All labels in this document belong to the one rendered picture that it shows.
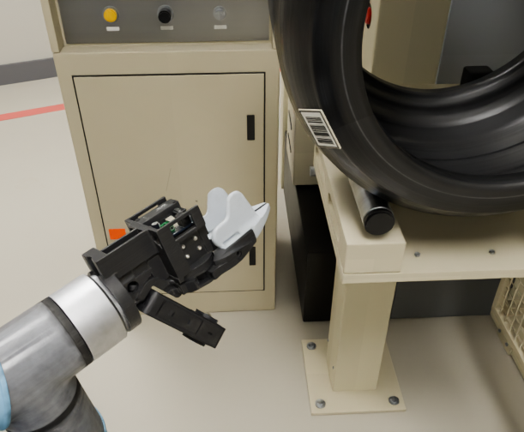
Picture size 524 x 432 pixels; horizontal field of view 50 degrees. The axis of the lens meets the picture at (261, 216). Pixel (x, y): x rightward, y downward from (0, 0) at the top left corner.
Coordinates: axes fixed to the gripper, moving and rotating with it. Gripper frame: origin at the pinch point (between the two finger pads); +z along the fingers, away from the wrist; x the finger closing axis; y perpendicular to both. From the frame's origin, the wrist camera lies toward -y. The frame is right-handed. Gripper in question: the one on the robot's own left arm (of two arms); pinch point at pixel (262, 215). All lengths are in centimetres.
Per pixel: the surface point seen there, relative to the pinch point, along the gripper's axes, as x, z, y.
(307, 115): 1.1, 12.1, 7.1
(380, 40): 19, 49, 5
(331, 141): -0.7, 13.1, 3.2
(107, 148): 93, 20, -7
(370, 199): 2.6, 19.8, -9.6
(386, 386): 46, 47, -95
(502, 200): -12.3, 28.6, -12.7
